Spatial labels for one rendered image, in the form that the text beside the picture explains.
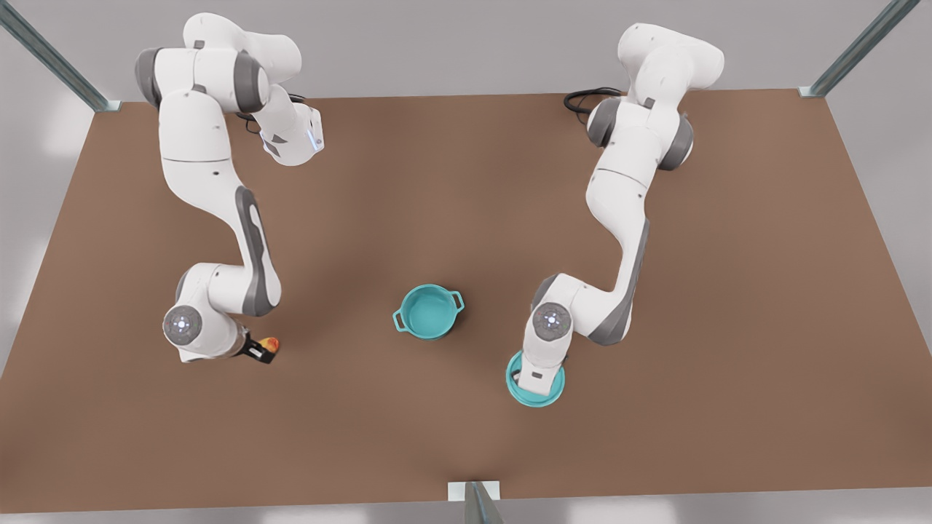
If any teal pot lid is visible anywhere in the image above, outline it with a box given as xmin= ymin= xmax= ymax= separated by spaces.
xmin=505 ymin=351 xmax=566 ymax=408

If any teal pot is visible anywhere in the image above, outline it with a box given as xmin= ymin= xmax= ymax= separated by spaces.
xmin=392 ymin=284 xmax=465 ymax=341

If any black cable loop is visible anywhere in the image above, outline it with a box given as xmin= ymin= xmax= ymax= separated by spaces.
xmin=563 ymin=87 xmax=624 ymax=116
xmin=244 ymin=93 xmax=308 ymax=135

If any silver frame post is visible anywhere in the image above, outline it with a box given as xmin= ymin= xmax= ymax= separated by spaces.
xmin=798 ymin=0 xmax=922 ymax=99
xmin=447 ymin=480 xmax=505 ymax=524
xmin=0 ymin=0 xmax=122 ymax=113

